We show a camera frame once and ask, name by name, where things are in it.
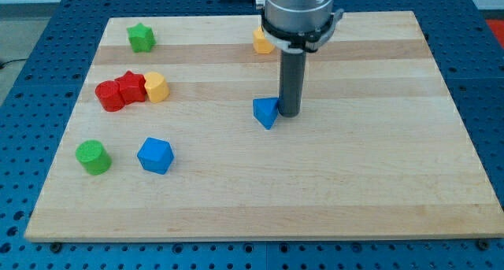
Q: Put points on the red cylinder block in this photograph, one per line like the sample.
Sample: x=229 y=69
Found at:
x=108 y=94

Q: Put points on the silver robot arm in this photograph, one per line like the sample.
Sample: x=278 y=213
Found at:
x=297 y=28

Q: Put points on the green star block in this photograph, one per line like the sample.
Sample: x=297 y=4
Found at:
x=141 y=38

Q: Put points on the blue cube block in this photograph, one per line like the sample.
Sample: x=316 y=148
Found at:
x=156 y=155

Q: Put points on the green cylinder block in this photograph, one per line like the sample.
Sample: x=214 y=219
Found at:
x=93 y=156

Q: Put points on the blue triangle block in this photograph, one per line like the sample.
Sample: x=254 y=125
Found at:
x=265 y=110

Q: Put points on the yellow hexagon block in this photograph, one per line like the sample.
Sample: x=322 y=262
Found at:
x=260 y=43

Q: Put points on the red star block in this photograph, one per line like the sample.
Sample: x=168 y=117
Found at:
x=132 y=87

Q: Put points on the light wooden board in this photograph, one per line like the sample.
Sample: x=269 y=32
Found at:
x=378 y=151

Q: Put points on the yellow cylinder block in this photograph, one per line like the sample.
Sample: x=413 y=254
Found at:
x=156 y=87

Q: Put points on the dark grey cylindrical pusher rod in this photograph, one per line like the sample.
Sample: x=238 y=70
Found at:
x=292 y=70

